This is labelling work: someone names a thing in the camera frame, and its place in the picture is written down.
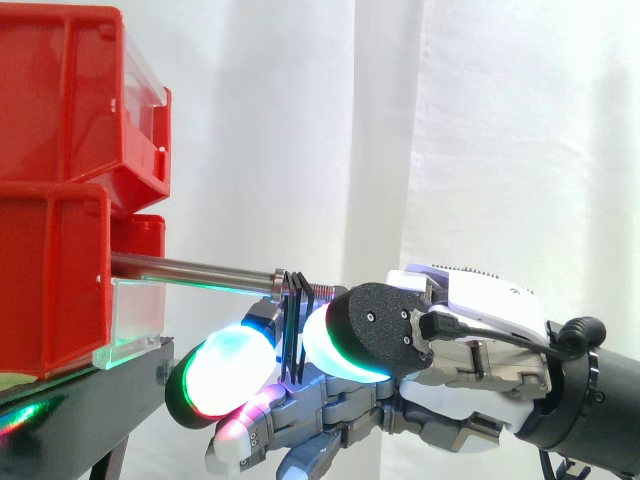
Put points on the red bin with metal rod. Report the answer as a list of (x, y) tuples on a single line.
[(50, 280)]

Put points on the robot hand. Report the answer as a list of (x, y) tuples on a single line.
[(380, 330)]

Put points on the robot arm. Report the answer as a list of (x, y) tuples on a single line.
[(600, 400)]

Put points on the black stand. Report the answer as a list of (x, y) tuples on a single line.
[(85, 410)]

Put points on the metal rod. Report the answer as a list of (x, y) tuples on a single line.
[(200, 269)]

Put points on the red bin with clear plate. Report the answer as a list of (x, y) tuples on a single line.
[(60, 100)]

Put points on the thin dark loops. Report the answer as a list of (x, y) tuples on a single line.
[(291, 345)]

